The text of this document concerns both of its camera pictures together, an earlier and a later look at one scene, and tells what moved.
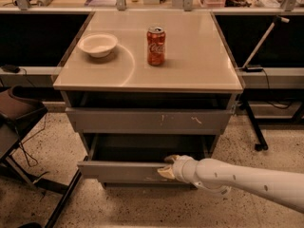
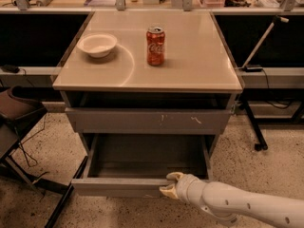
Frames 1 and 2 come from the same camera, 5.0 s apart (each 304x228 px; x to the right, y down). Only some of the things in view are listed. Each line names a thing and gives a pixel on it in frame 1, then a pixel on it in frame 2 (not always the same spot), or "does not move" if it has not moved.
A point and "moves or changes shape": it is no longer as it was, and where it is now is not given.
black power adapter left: (10, 67) does not move
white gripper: (179, 170) → (184, 186)
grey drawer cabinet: (143, 85) does not move
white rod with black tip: (260, 42) does not move
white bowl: (98, 45) does not move
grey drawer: (136, 158) moves or changes shape
